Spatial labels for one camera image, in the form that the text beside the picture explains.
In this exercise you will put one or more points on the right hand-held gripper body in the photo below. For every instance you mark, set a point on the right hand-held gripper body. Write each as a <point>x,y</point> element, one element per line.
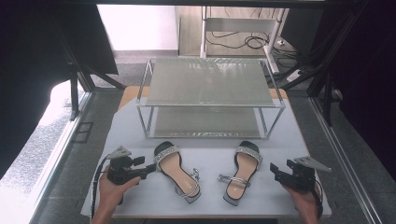
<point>300,179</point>

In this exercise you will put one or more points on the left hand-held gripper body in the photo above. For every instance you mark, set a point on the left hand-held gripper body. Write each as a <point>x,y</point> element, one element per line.
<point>120,169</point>

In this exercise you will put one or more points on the white table sheet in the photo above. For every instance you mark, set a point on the white table sheet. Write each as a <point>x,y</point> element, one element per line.
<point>214,146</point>

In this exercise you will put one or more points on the black curtain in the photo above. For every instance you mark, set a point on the black curtain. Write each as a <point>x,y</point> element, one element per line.
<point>367,77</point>
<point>34,62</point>

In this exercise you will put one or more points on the person's right hand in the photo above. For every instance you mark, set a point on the person's right hand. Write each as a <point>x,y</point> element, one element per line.
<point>303,202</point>

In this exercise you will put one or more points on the dark floor outlet cover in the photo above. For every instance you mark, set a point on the dark floor outlet cover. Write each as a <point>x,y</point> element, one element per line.
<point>83,132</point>

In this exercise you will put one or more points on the two-tier metal shoe rack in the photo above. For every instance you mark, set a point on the two-tier metal shoe rack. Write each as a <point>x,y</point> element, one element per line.
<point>208,84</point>

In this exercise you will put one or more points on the black metal frame strut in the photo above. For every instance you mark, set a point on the black metal frame strut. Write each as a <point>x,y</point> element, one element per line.
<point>74,93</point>

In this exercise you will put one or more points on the white metal stand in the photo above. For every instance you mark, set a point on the white metal stand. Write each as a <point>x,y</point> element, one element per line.
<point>239,24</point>

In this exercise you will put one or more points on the person's left hand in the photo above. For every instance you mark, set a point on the person's left hand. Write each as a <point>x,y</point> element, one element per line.
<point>107,194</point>

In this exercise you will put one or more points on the white power strip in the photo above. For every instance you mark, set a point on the white power strip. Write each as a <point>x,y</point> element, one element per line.
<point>294,75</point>

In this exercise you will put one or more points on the aluminium floor rail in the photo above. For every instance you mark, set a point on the aluminium floor rail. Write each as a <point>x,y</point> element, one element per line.
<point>348,161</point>

